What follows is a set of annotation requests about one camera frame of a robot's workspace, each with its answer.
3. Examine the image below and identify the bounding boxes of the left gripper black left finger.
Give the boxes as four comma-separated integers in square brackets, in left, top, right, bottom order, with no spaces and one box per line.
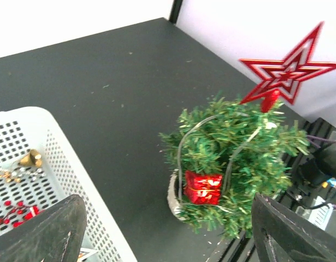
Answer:
[0,194,87,261]

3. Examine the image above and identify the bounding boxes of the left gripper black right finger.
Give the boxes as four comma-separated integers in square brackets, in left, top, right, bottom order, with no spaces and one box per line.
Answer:
[251,193,336,261]

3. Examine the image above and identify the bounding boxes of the small green christmas tree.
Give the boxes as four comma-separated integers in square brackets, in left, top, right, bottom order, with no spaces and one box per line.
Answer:
[160,98,309,237]

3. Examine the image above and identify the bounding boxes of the red gift box ornament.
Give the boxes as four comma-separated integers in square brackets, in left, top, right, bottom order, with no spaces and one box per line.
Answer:
[184,170,223,205]

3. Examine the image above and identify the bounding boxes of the fairy light string white bulbs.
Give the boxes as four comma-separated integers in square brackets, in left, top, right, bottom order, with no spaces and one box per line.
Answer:
[176,111,278,205]

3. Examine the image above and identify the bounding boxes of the white plastic perforated basket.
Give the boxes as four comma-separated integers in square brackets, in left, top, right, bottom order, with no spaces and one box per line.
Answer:
[0,106,136,261]

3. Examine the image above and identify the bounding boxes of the red star ornament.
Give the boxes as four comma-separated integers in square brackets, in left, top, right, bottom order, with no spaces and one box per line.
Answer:
[239,21,336,113]

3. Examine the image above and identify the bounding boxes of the white tree pot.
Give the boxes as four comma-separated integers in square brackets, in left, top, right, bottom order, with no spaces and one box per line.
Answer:
[167,169,185,221]

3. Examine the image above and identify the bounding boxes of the silver star ornament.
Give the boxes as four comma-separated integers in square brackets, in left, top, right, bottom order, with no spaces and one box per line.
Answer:
[77,247,98,262]

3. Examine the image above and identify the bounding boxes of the red berry sprig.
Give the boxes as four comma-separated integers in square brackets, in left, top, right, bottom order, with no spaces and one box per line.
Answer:
[0,200,43,230]

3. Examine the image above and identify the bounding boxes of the silver gold berry sprig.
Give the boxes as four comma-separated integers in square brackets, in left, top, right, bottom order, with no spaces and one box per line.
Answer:
[0,164,46,183]

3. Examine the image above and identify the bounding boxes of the gold bell ornament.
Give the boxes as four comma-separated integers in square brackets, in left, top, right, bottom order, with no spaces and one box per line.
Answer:
[19,149,43,168]

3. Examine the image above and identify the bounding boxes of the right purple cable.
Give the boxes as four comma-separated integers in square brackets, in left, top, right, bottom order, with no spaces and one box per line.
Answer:
[305,133,336,211]

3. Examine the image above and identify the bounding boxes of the black frame post right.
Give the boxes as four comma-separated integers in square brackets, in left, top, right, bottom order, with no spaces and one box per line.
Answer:
[168,0,183,25]

